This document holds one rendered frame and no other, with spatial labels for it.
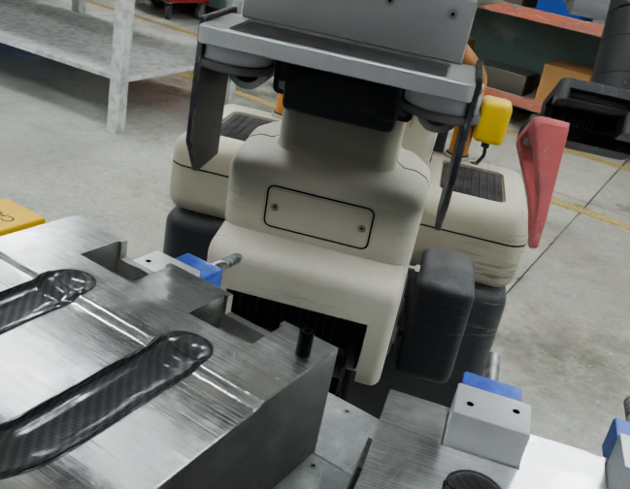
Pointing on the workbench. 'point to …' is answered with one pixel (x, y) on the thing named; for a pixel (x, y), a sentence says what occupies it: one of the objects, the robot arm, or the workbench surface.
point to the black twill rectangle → (359, 465)
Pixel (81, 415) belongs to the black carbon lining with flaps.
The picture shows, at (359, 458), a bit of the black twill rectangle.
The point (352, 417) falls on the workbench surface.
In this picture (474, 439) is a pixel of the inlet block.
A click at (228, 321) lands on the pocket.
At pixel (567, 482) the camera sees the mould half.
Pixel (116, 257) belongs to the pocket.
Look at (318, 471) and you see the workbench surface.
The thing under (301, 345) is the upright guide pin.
